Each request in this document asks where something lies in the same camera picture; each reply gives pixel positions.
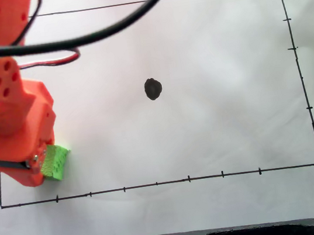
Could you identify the green textured block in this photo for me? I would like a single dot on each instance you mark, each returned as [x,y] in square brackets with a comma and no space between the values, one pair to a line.
[55,162]

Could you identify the black dot mark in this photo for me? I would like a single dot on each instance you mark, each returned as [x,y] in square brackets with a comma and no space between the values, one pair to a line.
[153,88]

